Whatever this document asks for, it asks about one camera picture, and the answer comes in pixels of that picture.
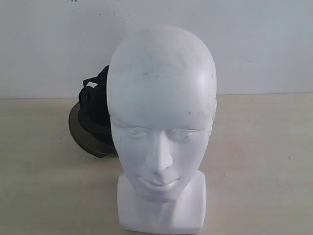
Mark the black helmet with tinted visor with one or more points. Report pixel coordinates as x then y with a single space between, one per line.
89 119

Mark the white mannequin head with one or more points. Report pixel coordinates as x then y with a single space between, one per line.
161 96

